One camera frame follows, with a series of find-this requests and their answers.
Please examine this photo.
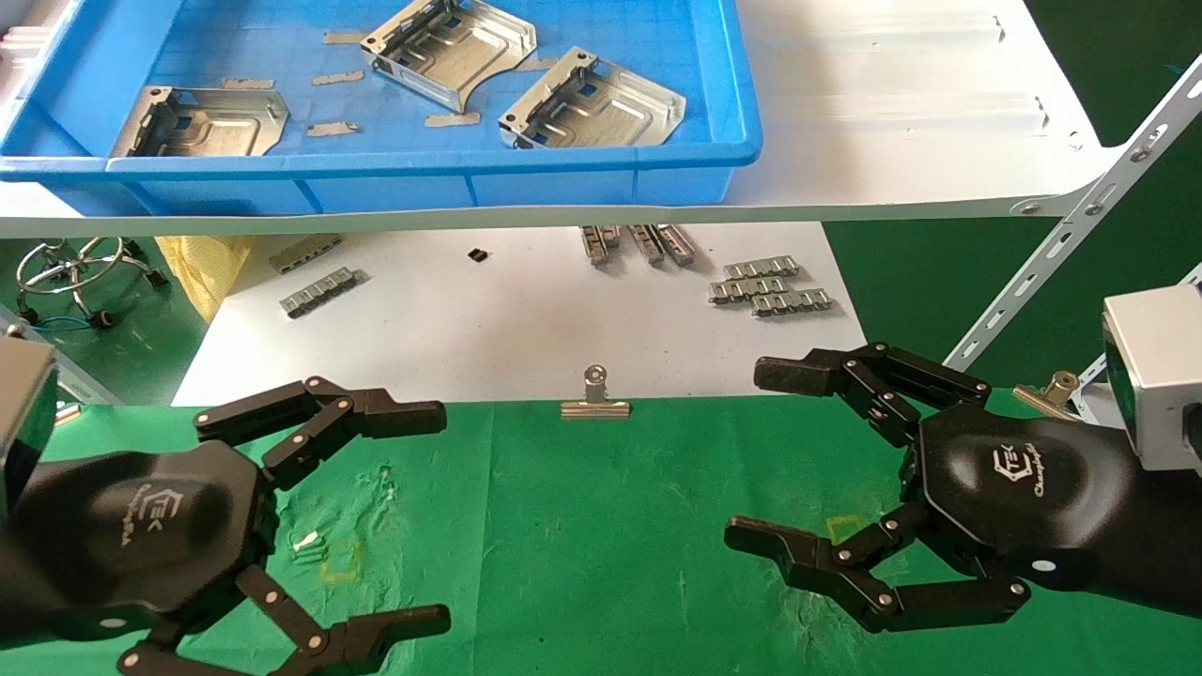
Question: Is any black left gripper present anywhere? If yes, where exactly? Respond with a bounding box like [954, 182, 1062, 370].
[26, 376, 453, 676]

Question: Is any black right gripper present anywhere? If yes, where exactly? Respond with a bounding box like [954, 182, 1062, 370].
[724, 342, 1144, 636]

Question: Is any metal bracket plate part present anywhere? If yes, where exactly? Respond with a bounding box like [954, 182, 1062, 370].
[361, 0, 538, 115]
[498, 47, 687, 151]
[111, 85, 291, 159]

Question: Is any gold binder clip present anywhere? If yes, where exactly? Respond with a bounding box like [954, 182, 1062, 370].
[1012, 371, 1080, 422]

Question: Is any white paper sheet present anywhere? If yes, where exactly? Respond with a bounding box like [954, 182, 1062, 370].
[172, 223, 868, 408]

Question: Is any green table cloth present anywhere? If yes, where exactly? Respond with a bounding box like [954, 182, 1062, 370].
[0, 387, 1202, 676]

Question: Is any yellow cloth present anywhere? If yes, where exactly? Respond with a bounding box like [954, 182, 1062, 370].
[154, 235, 257, 323]

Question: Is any blue plastic bin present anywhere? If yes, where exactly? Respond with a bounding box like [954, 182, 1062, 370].
[0, 0, 763, 219]

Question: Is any white metal shelf board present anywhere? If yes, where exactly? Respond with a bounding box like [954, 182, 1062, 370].
[0, 0, 1124, 240]

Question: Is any chrome chair base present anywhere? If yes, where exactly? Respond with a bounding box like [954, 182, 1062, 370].
[14, 237, 173, 329]

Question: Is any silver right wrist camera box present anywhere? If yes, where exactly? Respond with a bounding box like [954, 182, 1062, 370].
[1102, 284, 1202, 472]

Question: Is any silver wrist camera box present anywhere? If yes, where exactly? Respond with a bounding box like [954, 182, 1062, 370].
[1102, 284, 1202, 472]
[0, 336, 60, 520]

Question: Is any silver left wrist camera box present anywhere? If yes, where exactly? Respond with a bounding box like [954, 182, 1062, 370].
[0, 336, 60, 520]

